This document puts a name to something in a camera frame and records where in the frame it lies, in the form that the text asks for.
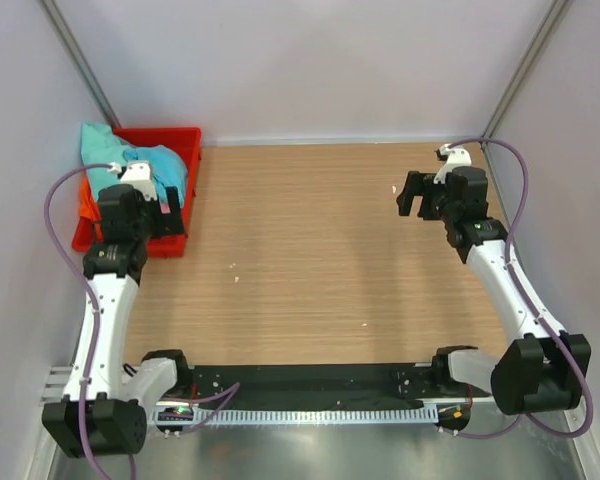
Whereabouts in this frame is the slotted cable duct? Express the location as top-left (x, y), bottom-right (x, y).
top-left (152, 404), bottom-right (438, 428)

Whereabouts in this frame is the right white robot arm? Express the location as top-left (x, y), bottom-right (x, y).
top-left (396, 166), bottom-right (591, 415)

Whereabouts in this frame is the right corner aluminium post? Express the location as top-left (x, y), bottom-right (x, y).
top-left (482, 0), bottom-right (574, 144)

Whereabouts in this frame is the corner aluminium post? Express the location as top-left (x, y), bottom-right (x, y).
top-left (482, 0), bottom-right (574, 144)
top-left (38, 0), bottom-right (121, 128)

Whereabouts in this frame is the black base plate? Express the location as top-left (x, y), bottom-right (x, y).
top-left (165, 363), bottom-right (488, 412)

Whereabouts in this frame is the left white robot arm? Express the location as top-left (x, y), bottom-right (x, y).
top-left (42, 184), bottom-right (193, 458)

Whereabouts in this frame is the orange t shirt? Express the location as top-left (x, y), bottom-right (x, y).
top-left (79, 175), bottom-right (101, 239)

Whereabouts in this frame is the red plastic bin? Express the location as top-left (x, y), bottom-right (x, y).
top-left (72, 123), bottom-right (202, 252)

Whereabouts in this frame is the sky blue t shirt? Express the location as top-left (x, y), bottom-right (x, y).
top-left (123, 145), bottom-right (188, 207)

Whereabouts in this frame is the teal green t shirt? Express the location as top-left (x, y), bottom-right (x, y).
top-left (80, 123), bottom-right (131, 200)

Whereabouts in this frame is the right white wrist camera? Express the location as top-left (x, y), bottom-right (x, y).
top-left (433, 144), bottom-right (472, 184)

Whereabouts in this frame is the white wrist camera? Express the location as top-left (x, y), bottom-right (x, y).
top-left (433, 144), bottom-right (472, 184)
top-left (108, 161), bottom-right (158, 201)

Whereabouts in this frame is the left corner aluminium post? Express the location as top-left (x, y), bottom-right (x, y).
top-left (38, 0), bottom-right (121, 128)

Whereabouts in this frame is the aluminium frame rail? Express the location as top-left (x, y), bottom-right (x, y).
top-left (40, 366), bottom-right (82, 405)

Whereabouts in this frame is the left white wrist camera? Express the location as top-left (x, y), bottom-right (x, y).
top-left (108, 161), bottom-right (158, 201)

